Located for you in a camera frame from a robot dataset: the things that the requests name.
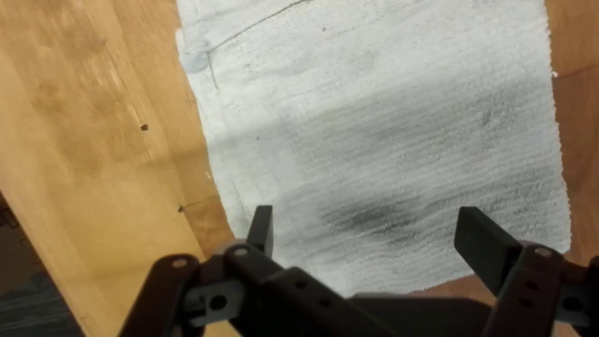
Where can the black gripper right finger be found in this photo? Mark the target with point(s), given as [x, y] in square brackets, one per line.
[529, 293]

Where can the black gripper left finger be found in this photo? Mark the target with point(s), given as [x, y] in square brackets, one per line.
[273, 300]

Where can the white terry towel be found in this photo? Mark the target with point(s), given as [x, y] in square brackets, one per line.
[374, 124]

